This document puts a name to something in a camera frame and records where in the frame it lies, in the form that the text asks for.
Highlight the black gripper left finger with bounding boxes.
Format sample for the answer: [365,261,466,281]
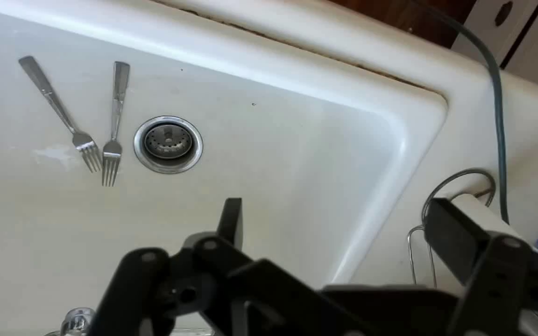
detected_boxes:
[86,197,370,336]

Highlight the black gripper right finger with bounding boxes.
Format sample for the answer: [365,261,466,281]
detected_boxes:
[324,197,538,336]

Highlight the chrome tap faucet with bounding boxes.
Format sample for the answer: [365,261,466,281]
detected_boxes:
[45,306,96,336]

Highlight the silver fork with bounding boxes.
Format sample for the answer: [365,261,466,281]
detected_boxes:
[19,56,101,171]
[101,61,131,186]

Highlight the steel sink drain strainer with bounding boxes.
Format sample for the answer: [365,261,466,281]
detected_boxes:
[133,113,204,175]

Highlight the white ceramic sink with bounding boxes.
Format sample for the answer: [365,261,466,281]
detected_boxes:
[0,0,538,336]

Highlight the white drawer cabinet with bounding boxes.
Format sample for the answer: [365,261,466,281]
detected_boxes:
[464,0,538,84]

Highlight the grey-green cable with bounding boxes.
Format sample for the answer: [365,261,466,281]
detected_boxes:
[415,0,512,225]

